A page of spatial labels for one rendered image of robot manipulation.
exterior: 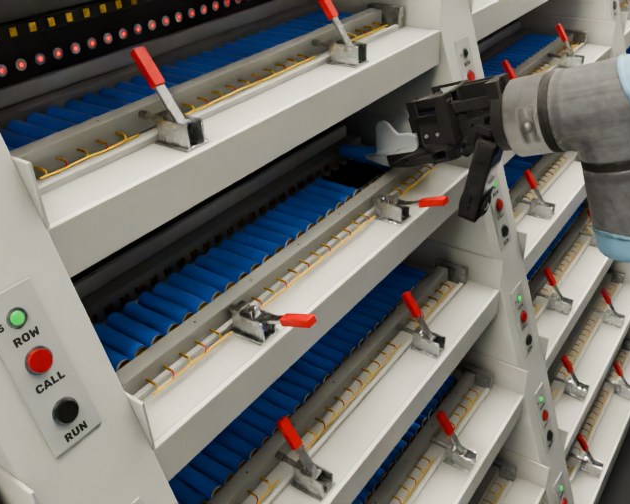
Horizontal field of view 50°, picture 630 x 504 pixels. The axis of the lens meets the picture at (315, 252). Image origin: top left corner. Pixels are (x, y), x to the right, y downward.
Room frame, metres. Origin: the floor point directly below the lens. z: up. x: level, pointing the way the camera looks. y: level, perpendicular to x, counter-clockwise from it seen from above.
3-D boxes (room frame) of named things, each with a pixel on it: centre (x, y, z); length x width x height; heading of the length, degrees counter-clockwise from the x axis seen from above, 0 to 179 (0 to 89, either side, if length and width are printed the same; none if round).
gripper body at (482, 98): (0.80, -0.23, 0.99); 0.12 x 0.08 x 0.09; 46
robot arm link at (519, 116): (0.74, -0.28, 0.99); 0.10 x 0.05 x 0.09; 136
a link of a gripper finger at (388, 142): (0.86, -0.13, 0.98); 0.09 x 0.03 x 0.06; 51
